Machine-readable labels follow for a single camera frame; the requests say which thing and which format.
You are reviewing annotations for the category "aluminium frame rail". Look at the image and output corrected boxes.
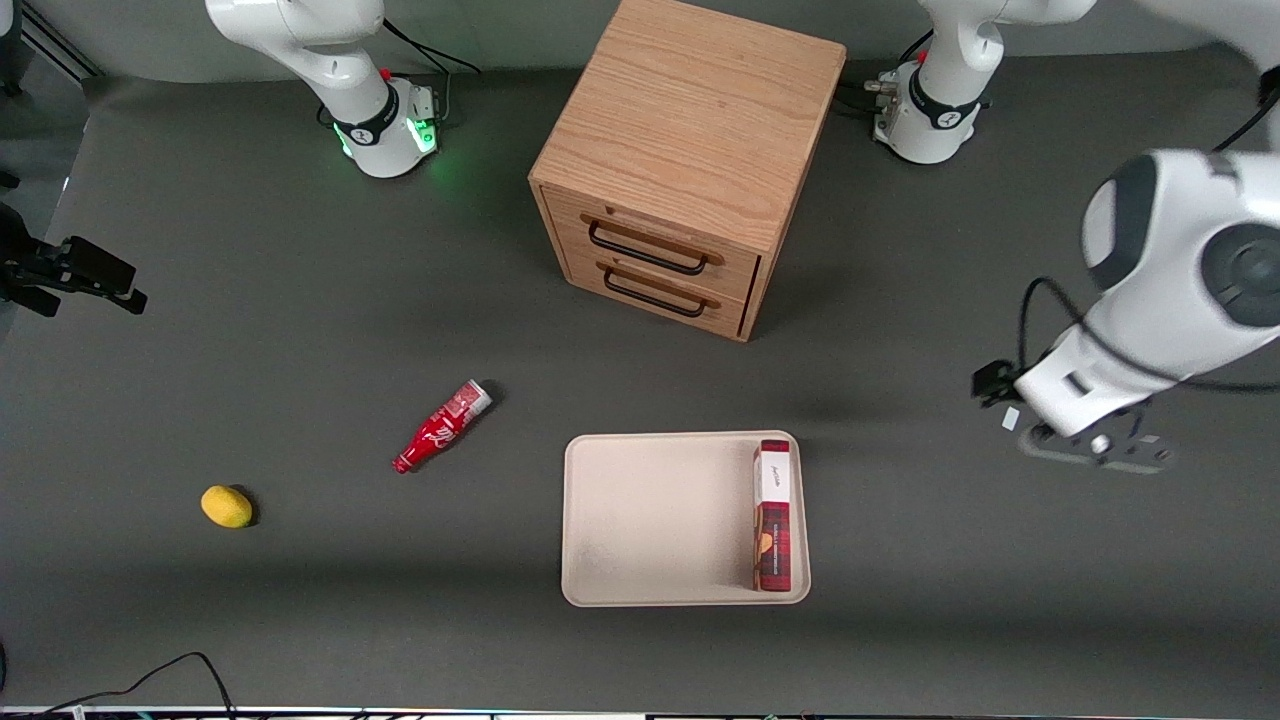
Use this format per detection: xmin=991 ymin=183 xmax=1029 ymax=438
xmin=18 ymin=0 xmax=103 ymax=81

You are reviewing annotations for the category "wooden drawer front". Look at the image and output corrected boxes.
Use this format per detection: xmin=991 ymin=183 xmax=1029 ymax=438
xmin=542 ymin=186 xmax=763 ymax=303
xmin=560 ymin=240 xmax=753 ymax=341

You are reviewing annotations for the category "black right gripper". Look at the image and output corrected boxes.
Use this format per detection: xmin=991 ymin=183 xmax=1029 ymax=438
xmin=0 ymin=205 xmax=148 ymax=318

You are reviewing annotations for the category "red cola bottle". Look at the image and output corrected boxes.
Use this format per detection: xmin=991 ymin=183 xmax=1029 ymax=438
xmin=392 ymin=379 xmax=494 ymax=475

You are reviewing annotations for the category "red cookie box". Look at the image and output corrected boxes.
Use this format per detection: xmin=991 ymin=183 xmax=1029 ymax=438
xmin=752 ymin=439 xmax=794 ymax=593

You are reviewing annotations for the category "yellow lemon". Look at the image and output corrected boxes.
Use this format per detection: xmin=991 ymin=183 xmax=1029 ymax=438
xmin=201 ymin=485 xmax=253 ymax=529

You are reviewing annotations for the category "wooden drawer cabinet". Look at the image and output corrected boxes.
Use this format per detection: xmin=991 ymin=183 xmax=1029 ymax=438
xmin=528 ymin=0 xmax=848 ymax=343

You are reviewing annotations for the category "black drawer handle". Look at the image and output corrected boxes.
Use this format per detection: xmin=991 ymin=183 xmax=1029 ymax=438
xmin=587 ymin=220 xmax=710 ymax=277
xmin=602 ymin=264 xmax=709 ymax=320

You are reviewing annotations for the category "beige rectangular tray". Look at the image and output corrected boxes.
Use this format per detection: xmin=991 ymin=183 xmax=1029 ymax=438
xmin=561 ymin=430 xmax=812 ymax=608

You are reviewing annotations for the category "black looped cable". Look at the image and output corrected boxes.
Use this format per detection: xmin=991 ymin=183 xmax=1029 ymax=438
xmin=0 ymin=652 xmax=238 ymax=720

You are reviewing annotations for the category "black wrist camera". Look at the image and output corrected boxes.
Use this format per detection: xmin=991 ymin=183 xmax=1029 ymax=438
xmin=972 ymin=362 xmax=1017 ymax=406

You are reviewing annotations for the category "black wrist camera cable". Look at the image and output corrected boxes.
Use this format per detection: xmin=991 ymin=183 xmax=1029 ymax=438
xmin=1018 ymin=277 xmax=1280 ymax=393

